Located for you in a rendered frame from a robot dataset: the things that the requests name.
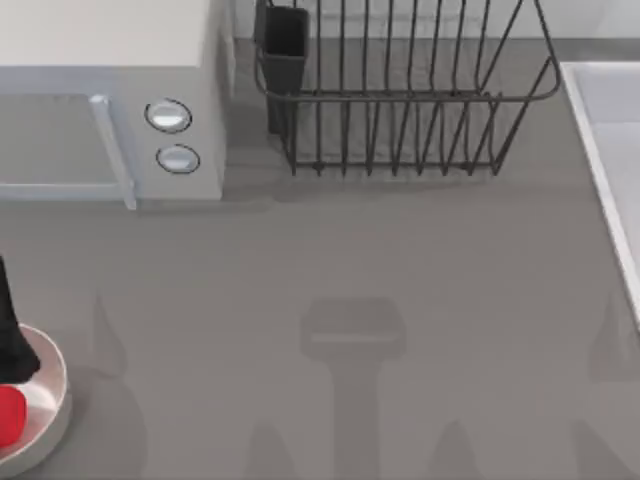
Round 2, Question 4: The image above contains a small silver microwave knob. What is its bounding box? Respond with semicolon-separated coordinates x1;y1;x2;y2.
154;143;202;176

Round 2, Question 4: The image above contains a large silver microwave knob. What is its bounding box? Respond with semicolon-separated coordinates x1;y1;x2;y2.
143;97;194;135

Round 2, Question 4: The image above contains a black cutlery holder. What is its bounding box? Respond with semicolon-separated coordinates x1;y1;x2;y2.
253;0;311;135

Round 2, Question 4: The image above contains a pale microwave oven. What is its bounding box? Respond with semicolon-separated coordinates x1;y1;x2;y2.
0;0;237;211

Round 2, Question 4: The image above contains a microwave glass door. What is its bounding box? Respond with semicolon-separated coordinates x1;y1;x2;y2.
0;93;138;211

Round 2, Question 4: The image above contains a silver metal bowl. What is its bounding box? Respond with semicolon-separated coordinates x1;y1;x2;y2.
0;322;74;480

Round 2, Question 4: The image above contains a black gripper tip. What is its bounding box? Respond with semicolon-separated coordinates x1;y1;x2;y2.
0;255;42;387

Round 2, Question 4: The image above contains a red apple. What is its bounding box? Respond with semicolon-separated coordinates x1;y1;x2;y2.
0;383;28;449

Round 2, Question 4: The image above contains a black wire dish rack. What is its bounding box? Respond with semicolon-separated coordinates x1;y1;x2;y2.
253;0;562;178

